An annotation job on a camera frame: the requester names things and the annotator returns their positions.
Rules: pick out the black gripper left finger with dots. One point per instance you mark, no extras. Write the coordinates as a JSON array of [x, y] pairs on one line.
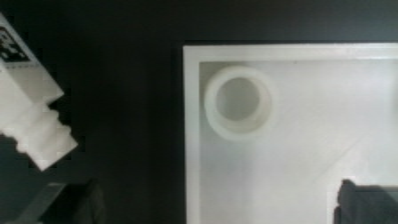
[[67, 204]]

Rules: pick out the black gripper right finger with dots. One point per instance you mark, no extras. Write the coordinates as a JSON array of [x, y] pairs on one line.
[[367, 204]]

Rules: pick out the white square tabletop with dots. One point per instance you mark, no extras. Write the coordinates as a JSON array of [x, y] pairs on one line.
[[290, 128]]

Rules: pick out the white table leg right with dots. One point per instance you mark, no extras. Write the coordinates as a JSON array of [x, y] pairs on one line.
[[29, 92]]

